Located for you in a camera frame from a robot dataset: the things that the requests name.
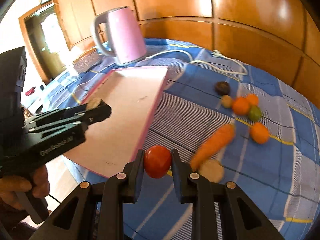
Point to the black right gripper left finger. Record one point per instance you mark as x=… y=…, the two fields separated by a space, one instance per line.
x=95 y=211

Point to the pink rimmed white tray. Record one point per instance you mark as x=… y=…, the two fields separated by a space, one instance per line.
x=133 y=94

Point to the red tomato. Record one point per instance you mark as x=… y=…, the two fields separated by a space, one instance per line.
x=157 y=161

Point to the person left hand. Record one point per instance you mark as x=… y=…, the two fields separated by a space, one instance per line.
x=11 y=184

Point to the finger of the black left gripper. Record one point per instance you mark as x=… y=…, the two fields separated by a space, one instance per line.
x=85 y=115
x=46 y=121

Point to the orange mandarin middle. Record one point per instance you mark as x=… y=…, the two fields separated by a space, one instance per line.
x=241 y=106

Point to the orange carrot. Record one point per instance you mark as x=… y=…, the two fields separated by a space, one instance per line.
x=218 y=140

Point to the halved dark fruit pale flesh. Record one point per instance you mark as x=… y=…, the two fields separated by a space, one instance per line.
x=212 y=170

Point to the dark brown round fruit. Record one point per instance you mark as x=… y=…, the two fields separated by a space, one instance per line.
x=222 y=88

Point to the orange mandarin rear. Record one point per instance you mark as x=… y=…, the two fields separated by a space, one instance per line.
x=252 y=99

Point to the silver ornate tissue box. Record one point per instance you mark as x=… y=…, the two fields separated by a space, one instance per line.
x=86 y=60

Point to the wooden framed doorway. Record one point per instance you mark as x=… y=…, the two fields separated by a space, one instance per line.
x=45 y=41

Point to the small brown kiwi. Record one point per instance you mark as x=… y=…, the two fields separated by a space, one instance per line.
x=226 y=101

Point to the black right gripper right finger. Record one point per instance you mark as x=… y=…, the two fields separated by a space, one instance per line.
x=219 y=210

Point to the large orange mandarin front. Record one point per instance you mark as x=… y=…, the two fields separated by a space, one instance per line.
x=259 y=133

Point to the blue plaid tablecloth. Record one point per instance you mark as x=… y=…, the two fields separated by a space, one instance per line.
x=281 y=175

